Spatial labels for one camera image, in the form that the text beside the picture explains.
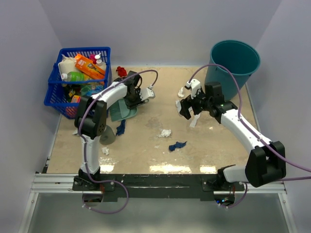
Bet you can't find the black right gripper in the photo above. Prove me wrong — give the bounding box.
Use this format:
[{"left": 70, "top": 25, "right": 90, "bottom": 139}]
[{"left": 180, "top": 87, "right": 212, "bottom": 120}]

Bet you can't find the white tissue ball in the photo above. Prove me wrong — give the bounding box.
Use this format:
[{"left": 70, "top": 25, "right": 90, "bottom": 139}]
[{"left": 177, "top": 87, "right": 185, "bottom": 98}]

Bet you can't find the green plastic dustpan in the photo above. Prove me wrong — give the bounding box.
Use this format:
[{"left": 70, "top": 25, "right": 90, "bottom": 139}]
[{"left": 109, "top": 99, "right": 137, "bottom": 122}]

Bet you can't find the white twisted paper strip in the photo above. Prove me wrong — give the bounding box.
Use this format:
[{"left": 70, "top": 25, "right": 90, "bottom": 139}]
[{"left": 190, "top": 114, "right": 201, "bottom": 128}]

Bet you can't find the red paper scrap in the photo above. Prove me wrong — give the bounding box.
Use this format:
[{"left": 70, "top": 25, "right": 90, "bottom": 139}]
[{"left": 116, "top": 66, "right": 127, "bottom": 78}]

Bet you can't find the white paper wad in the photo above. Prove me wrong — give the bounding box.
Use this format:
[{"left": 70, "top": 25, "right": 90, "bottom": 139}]
[{"left": 158, "top": 129, "right": 172, "bottom": 138}]

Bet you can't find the blue scrap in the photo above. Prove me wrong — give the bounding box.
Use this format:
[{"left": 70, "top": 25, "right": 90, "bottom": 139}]
[
  {"left": 116, "top": 119, "right": 126, "bottom": 136},
  {"left": 168, "top": 142, "right": 187, "bottom": 152}
]

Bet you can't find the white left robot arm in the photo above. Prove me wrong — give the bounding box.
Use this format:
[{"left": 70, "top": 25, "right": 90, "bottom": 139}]
[{"left": 74, "top": 71, "right": 155, "bottom": 190}]

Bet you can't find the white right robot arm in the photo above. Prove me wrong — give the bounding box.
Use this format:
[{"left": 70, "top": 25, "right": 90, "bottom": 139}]
[{"left": 179, "top": 79, "right": 286, "bottom": 191}]

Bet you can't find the clear soap pump bottle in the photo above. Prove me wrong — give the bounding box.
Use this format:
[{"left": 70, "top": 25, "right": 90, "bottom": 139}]
[{"left": 100, "top": 125, "right": 116, "bottom": 145}]

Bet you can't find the white pump lotion bottle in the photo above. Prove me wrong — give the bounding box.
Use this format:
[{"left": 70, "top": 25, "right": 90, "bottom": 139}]
[{"left": 94, "top": 53, "right": 106, "bottom": 71}]

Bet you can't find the orange carton box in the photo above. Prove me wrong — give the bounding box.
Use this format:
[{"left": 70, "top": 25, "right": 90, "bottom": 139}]
[{"left": 74, "top": 54, "right": 105, "bottom": 80}]

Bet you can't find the small white scrap front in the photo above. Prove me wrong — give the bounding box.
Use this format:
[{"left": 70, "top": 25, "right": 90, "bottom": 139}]
[{"left": 102, "top": 147, "right": 109, "bottom": 156}]

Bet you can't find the blue plastic basket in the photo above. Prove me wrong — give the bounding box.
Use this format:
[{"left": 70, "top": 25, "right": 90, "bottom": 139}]
[{"left": 44, "top": 47, "right": 112, "bottom": 119}]

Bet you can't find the green drink bottle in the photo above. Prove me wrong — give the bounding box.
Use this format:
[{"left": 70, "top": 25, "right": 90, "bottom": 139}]
[{"left": 61, "top": 71, "right": 85, "bottom": 82}]

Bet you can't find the teal plastic trash bin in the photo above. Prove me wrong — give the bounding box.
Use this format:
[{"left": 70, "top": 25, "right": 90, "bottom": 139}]
[{"left": 205, "top": 40, "right": 260, "bottom": 100}]

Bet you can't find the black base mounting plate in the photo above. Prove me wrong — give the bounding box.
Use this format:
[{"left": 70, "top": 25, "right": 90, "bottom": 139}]
[{"left": 72, "top": 174, "right": 244, "bottom": 202}]

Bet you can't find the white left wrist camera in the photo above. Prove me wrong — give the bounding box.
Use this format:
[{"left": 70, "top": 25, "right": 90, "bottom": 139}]
[{"left": 139, "top": 88, "right": 156, "bottom": 101}]

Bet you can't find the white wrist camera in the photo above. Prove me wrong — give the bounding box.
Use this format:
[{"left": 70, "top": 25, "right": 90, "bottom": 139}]
[
  {"left": 185, "top": 79, "right": 201, "bottom": 98},
  {"left": 139, "top": 88, "right": 156, "bottom": 101}
]

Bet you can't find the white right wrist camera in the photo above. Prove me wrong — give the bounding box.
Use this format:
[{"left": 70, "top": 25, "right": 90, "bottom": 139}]
[{"left": 185, "top": 79, "right": 201, "bottom": 98}]

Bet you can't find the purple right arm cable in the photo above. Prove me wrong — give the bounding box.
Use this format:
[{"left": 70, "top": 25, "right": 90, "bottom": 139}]
[{"left": 189, "top": 64, "right": 311, "bottom": 209}]

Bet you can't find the aluminium rail frame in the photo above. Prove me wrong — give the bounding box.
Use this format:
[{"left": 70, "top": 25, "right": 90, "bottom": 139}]
[{"left": 19, "top": 174, "right": 297, "bottom": 233}]

